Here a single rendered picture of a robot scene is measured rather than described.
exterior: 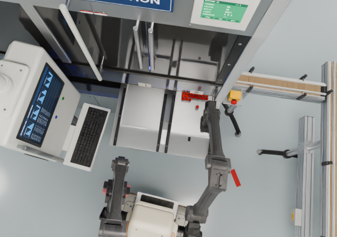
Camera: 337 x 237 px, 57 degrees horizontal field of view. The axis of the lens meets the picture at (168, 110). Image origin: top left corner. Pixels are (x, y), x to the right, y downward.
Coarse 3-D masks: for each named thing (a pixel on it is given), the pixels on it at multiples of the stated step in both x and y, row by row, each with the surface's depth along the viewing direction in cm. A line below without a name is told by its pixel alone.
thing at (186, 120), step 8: (176, 96) 212; (208, 96) 216; (176, 104) 214; (184, 104) 214; (192, 104) 214; (200, 104) 215; (176, 112) 213; (184, 112) 213; (192, 112) 213; (200, 112) 213; (176, 120) 211; (184, 120) 211; (192, 120) 212; (200, 120) 212; (176, 128) 210; (184, 128) 210; (192, 128) 210; (200, 136) 206; (208, 136) 209
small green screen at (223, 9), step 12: (204, 0) 106; (216, 0) 105; (228, 0) 104; (240, 0) 103; (252, 0) 102; (192, 12) 114; (204, 12) 113; (216, 12) 112; (228, 12) 111; (240, 12) 110; (252, 12) 109; (204, 24) 120; (216, 24) 119; (228, 24) 118; (240, 24) 117
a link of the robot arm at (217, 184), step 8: (216, 160) 138; (216, 168) 135; (224, 168) 136; (208, 176) 137; (216, 176) 134; (224, 176) 134; (208, 184) 135; (216, 184) 134; (224, 184) 133; (208, 192) 138; (216, 192) 136; (200, 200) 149; (208, 200) 143; (192, 208) 158; (200, 208) 150; (208, 208) 159; (200, 216) 157
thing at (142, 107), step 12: (132, 96) 215; (144, 96) 215; (156, 96) 215; (132, 108) 213; (144, 108) 213; (156, 108) 213; (120, 120) 207; (132, 120) 210; (144, 120) 211; (156, 120) 211
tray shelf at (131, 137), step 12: (120, 96) 215; (168, 96) 216; (168, 108) 213; (168, 120) 211; (120, 132) 208; (132, 132) 209; (144, 132) 209; (156, 132) 209; (120, 144) 206; (132, 144) 206; (144, 144) 207; (156, 144) 207; (168, 144) 207; (180, 144) 207; (192, 144) 208; (204, 144) 208; (192, 156) 206; (204, 156) 206
